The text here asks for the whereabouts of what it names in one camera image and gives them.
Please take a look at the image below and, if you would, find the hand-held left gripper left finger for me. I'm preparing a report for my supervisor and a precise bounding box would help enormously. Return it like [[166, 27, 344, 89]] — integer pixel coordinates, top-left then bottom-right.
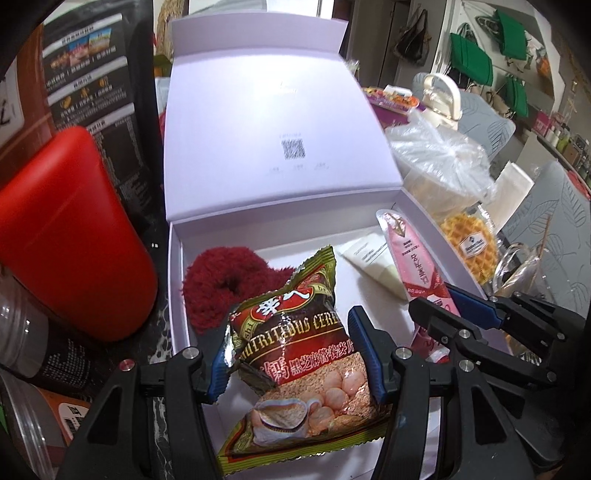
[[55, 330, 232, 480]]

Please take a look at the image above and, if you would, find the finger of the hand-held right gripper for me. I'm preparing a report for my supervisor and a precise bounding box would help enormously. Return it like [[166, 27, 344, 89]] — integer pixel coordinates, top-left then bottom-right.
[[445, 285, 587, 356], [409, 298, 561, 388]]

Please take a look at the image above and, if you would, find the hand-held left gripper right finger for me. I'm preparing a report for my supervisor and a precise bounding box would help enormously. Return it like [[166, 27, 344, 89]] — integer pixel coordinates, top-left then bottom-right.
[[347, 305, 536, 480]]

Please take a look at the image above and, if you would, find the pink packet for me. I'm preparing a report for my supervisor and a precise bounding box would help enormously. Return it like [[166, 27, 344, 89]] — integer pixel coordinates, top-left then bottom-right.
[[375, 209, 462, 365]]

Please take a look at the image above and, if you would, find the brown cereal packet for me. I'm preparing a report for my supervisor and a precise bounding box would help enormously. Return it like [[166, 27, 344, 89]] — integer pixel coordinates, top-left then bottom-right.
[[217, 246, 400, 472]]

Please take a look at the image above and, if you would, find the cream lotion tube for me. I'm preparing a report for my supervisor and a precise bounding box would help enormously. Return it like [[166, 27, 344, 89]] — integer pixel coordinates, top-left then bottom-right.
[[337, 233, 407, 301]]

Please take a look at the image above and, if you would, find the red fuzzy scrunchie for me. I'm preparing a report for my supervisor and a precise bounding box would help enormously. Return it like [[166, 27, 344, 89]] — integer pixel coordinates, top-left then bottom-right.
[[184, 247, 296, 330]]

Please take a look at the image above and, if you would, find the lavender gift box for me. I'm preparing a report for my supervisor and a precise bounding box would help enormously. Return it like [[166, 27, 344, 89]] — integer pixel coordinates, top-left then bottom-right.
[[163, 17, 509, 480]]

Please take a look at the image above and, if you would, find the clear glass cup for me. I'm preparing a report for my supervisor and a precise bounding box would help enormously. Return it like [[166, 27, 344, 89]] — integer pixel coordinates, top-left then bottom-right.
[[494, 244, 555, 301]]

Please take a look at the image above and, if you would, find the waffle snack bag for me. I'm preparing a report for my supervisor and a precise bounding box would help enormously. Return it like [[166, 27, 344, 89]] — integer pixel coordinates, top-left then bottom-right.
[[438, 212, 502, 284]]

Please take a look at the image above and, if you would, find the thin stick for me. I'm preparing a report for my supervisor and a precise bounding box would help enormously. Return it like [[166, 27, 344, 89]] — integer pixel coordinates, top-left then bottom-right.
[[536, 217, 552, 264]]

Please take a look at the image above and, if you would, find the large grey leaf-pattern chair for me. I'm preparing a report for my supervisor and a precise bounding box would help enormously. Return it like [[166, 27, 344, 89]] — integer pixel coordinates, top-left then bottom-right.
[[501, 161, 591, 315]]

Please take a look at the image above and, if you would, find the white paper towel roll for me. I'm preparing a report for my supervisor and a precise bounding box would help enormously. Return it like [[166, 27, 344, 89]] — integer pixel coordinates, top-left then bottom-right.
[[480, 161, 534, 204]]

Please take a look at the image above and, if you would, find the clear plastic bag with bowl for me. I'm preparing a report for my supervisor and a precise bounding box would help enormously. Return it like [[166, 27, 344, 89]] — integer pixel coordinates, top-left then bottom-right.
[[385, 110, 497, 217]]

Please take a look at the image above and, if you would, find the small grey leaf-pattern chair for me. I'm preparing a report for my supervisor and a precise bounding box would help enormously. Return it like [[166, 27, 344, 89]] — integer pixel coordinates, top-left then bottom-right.
[[413, 71, 515, 153]]

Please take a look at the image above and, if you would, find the group of plastic spice jars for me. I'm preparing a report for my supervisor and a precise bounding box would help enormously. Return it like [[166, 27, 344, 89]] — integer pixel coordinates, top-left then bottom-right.
[[0, 265, 95, 467]]

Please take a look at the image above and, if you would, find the row of bottles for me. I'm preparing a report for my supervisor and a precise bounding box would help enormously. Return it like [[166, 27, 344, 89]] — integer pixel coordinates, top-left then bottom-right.
[[531, 111, 591, 181]]

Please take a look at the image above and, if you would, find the green tote bag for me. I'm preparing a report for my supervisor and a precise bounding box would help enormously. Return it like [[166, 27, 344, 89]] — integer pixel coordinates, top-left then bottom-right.
[[503, 76, 529, 118], [450, 33, 494, 86]]

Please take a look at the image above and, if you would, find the red cylinder container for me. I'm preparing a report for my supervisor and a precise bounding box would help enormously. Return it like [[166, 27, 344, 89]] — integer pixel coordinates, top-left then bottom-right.
[[0, 127, 160, 342]]

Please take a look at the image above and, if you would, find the purple noodle cup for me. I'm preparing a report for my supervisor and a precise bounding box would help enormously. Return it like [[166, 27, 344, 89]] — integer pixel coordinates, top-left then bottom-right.
[[365, 85, 421, 125]]

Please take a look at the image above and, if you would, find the black handbag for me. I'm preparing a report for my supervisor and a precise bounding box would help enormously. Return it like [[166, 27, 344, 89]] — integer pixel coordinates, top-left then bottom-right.
[[397, 9, 430, 61]]

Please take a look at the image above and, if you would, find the black printed bag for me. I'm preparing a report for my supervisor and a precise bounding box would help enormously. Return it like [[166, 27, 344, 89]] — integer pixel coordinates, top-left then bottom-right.
[[41, 13, 155, 222]]

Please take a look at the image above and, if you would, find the round woven tray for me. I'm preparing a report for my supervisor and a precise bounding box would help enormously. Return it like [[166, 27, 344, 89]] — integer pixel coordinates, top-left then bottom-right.
[[154, 0, 185, 56]]

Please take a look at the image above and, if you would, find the white jug with handle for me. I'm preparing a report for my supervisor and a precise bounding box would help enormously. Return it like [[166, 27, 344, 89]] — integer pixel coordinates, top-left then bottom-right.
[[421, 74, 462, 132]]

